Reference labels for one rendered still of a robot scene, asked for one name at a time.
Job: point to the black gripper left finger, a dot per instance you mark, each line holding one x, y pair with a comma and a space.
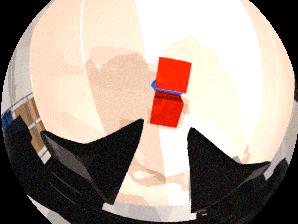
103, 162

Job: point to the blue cube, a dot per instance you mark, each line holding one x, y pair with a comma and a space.
155, 89

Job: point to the red cube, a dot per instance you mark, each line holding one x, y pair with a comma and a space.
167, 108
173, 74

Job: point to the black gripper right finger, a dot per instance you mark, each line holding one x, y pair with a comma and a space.
213, 174

